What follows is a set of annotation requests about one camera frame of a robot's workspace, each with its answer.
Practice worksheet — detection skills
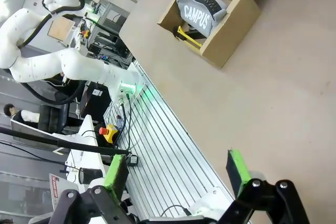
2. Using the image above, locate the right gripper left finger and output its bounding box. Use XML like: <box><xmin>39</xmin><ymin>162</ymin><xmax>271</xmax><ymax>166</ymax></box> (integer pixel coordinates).
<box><xmin>48</xmin><ymin>154</ymin><xmax>138</xmax><ymax>224</ymax></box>

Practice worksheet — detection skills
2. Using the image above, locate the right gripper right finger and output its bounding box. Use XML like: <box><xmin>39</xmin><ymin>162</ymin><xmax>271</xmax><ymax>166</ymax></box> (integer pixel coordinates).
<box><xmin>217</xmin><ymin>149</ymin><xmax>311</xmax><ymax>224</ymax></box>

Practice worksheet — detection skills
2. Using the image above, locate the yellow black utility knife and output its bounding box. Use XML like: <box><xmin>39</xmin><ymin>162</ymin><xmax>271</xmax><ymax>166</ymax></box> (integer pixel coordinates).
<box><xmin>173</xmin><ymin>25</ymin><xmax>203</xmax><ymax>51</ymax></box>

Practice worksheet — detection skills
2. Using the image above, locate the grey CAMPUS pencil case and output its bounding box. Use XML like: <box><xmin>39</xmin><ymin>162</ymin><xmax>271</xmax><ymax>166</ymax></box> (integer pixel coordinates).
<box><xmin>175</xmin><ymin>0</ymin><xmax>228</xmax><ymax>37</ymax></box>

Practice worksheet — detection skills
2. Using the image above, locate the brown cardboard box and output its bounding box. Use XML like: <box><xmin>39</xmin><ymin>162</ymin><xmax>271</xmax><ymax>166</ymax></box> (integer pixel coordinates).
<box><xmin>156</xmin><ymin>0</ymin><xmax>263</xmax><ymax>70</ymax></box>

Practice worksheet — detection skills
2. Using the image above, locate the black power adapter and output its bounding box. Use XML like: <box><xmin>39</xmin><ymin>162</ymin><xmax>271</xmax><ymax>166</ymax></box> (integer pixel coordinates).
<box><xmin>126</xmin><ymin>154</ymin><xmax>140</xmax><ymax>168</ymax></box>

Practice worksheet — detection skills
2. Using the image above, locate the black cup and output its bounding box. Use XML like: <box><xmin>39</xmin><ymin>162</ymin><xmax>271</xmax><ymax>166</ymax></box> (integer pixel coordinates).
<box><xmin>78</xmin><ymin>167</ymin><xmax>104</xmax><ymax>185</ymax></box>

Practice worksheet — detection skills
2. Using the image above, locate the yellow emergency stop button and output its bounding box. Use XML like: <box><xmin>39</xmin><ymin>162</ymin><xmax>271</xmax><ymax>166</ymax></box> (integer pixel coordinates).
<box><xmin>99</xmin><ymin>124</ymin><xmax>120</xmax><ymax>144</ymax></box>

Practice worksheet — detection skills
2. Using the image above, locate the red white printed paper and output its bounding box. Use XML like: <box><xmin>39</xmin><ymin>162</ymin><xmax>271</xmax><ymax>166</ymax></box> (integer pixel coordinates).
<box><xmin>48</xmin><ymin>173</ymin><xmax>70</xmax><ymax>209</ymax></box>

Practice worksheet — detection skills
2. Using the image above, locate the thick black boom pole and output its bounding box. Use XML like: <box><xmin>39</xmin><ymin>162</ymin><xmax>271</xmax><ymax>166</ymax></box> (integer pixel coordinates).
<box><xmin>0</xmin><ymin>126</ymin><xmax>131</xmax><ymax>157</ymax></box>

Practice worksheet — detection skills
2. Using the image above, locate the square wooden board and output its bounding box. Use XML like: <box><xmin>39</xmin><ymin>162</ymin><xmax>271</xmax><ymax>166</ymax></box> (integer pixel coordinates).
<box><xmin>47</xmin><ymin>15</ymin><xmax>76</xmax><ymax>42</ymax></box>

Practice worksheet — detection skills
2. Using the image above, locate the black computer case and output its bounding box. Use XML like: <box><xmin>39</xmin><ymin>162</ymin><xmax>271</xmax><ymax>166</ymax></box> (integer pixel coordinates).
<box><xmin>78</xmin><ymin>82</ymin><xmax>111</xmax><ymax>125</ymax></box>

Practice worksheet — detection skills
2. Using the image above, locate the black couch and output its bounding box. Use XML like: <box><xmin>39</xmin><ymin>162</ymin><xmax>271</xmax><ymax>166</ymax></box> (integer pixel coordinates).
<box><xmin>39</xmin><ymin>103</ymin><xmax>69</xmax><ymax>133</ymax></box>

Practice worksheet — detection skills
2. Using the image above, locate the seated person in white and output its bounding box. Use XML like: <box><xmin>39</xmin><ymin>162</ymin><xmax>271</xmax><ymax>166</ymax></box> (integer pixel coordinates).
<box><xmin>3</xmin><ymin>103</ymin><xmax>41</xmax><ymax>129</ymax></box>

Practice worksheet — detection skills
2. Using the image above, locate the black base cable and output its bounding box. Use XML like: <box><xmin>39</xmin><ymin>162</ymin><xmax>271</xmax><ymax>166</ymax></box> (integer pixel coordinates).
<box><xmin>126</xmin><ymin>92</ymin><xmax>133</xmax><ymax>157</ymax></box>
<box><xmin>113</xmin><ymin>99</ymin><xmax>128</xmax><ymax>146</ymax></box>

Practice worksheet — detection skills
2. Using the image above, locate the aluminium slotted base plate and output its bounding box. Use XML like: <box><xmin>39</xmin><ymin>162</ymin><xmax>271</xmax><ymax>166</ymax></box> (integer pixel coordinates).
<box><xmin>103</xmin><ymin>58</ymin><xmax>237</xmax><ymax>224</ymax></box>

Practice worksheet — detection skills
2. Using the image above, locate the thin black plate cable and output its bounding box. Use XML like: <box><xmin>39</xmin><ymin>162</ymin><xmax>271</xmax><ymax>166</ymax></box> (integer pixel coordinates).
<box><xmin>160</xmin><ymin>204</ymin><xmax>193</xmax><ymax>217</ymax></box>

